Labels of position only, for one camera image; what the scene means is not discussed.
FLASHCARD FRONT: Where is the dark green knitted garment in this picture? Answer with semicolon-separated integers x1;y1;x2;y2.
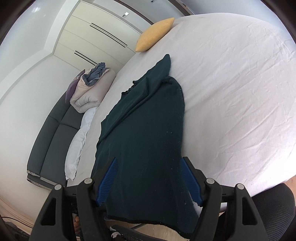
92;55;198;238

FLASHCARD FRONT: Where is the white bed pillow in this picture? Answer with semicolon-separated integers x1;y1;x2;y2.
64;108;97;181

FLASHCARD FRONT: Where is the dark grey padded headboard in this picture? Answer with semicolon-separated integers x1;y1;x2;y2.
27;94;83;190

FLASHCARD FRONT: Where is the black mesh office chair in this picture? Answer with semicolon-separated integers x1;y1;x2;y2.
252;183;295;240

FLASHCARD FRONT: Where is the purple cushion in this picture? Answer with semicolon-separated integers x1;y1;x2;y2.
65;70;85;103

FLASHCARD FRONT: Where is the folded beige grey duvet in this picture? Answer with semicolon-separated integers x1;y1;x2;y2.
69;62;116;113

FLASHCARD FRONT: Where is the white bed sheet mattress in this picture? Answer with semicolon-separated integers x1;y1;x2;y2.
68;13;295;195

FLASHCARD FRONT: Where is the cream built-in wardrobe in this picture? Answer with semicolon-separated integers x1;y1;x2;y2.
54;1;140;72

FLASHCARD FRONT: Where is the yellow throw pillow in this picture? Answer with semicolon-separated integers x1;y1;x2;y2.
135;18;175;53

